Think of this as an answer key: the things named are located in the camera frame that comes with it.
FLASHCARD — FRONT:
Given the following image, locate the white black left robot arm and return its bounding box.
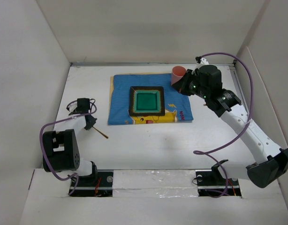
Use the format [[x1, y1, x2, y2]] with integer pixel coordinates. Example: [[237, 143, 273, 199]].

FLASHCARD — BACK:
[[39, 98, 99, 186]]

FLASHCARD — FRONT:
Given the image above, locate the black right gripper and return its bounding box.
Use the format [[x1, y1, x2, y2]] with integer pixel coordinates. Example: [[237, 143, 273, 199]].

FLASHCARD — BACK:
[[172, 68, 210, 100]]

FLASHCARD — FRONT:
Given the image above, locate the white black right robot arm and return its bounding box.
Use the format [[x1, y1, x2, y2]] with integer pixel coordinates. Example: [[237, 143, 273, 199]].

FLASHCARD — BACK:
[[171, 65, 288, 188]]

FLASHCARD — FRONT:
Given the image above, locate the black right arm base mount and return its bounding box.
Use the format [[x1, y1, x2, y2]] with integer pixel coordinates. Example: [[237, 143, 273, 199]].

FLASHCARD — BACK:
[[192, 163, 242, 198]]

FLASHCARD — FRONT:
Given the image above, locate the gold fork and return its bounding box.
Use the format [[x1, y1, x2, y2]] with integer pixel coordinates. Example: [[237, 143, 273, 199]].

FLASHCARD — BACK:
[[93, 127, 109, 139]]

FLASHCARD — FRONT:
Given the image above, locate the square green black plate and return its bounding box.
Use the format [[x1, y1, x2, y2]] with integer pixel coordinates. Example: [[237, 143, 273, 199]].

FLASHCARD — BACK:
[[129, 86, 165, 116]]

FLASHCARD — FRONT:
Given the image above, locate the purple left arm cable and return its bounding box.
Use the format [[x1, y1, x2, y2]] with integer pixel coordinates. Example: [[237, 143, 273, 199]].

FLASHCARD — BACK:
[[39, 100, 98, 195]]

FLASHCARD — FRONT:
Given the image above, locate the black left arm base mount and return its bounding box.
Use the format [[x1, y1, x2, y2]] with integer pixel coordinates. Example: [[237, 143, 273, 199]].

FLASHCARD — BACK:
[[68, 162, 114, 197]]

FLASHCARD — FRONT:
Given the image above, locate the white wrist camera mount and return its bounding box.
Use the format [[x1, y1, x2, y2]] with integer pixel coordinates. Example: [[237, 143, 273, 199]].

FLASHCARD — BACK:
[[195, 56, 209, 69]]

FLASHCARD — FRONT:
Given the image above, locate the blue pikachu cloth napkin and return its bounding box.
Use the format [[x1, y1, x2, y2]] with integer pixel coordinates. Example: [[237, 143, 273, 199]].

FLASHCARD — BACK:
[[108, 74, 193, 125]]

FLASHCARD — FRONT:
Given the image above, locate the pink plastic cup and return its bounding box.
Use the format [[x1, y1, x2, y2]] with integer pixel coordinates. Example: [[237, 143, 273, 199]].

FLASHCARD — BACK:
[[171, 66, 186, 85]]

